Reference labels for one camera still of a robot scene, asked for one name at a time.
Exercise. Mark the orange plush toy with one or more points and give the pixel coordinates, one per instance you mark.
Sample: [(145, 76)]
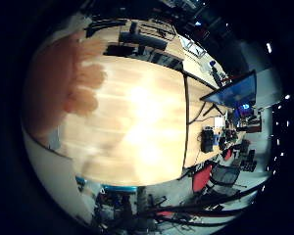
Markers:
[(55, 86)]

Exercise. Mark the black box device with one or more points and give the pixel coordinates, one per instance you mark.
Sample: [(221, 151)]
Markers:
[(206, 140)]

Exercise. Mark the blue table clamp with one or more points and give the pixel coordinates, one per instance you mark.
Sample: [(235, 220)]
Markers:
[(121, 189), (80, 181)]

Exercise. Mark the long black bar device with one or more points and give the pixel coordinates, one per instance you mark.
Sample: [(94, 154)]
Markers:
[(143, 40)]

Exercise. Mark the red office chair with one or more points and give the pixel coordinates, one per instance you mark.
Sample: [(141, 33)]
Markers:
[(202, 178)]

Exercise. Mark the small red chair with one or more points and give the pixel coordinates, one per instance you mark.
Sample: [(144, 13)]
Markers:
[(228, 153)]

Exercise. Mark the large flat monitor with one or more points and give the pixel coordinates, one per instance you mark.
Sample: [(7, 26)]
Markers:
[(235, 92)]

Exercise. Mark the black mesh office chair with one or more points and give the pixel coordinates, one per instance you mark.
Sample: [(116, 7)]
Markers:
[(226, 176)]

